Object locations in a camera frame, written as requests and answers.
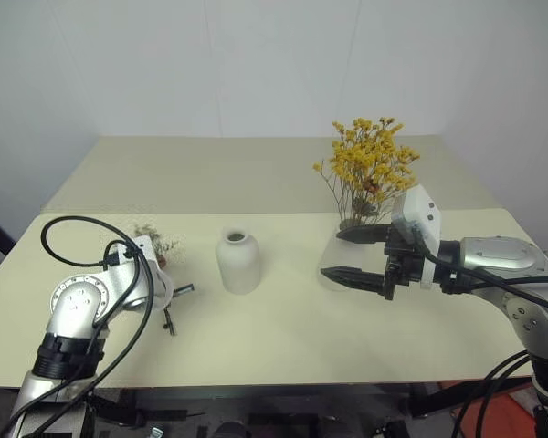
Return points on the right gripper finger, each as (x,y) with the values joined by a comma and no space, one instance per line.
(356,276)
(365,234)

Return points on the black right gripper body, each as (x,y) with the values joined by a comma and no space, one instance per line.
(404,267)

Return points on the pale dried flower bouquet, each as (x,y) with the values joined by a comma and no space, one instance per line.
(162,242)

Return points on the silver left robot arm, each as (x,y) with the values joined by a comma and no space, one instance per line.
(73,301)

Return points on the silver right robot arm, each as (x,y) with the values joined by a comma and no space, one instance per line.
(498,253)

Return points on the yellow dried flower bouquet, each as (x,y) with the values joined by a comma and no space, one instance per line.
(370,155)

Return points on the white ceramic vase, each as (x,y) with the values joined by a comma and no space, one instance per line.
(237,269)
(347,255)

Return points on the orange red object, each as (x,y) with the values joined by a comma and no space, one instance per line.
(516,406)

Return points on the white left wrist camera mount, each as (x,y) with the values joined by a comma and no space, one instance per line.
(148,248)

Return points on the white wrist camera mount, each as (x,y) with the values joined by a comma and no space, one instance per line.
(148,248)
(420,214)

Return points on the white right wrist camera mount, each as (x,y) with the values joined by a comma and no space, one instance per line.
(420,214)

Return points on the black table frame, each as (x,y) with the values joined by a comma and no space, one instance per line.
(301,401)

